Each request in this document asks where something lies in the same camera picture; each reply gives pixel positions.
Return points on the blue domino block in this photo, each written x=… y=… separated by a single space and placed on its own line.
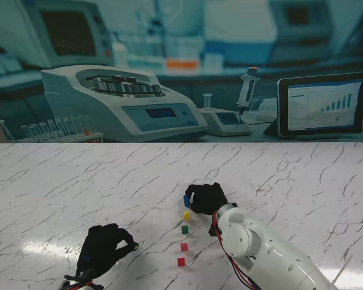
x=186 y=201

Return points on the green domino block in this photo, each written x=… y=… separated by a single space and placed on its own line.
x=185 y=229

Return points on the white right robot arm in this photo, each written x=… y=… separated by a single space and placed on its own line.
x=260 y=247

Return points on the yellow domino block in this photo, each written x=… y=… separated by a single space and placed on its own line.
x=186 y=215

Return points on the printed laboratory photo backdrop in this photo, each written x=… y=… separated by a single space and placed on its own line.
x=181 y=45

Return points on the red domino block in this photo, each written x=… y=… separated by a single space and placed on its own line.
x=181 y=262

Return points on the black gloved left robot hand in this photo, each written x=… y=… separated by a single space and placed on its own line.
x=103 y=247

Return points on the pink domino block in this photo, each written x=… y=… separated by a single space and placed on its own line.
x=184 y=247

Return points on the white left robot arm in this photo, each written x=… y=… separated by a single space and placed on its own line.
x=78 y=284

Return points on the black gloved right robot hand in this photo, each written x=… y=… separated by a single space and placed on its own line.
x=208 y=199

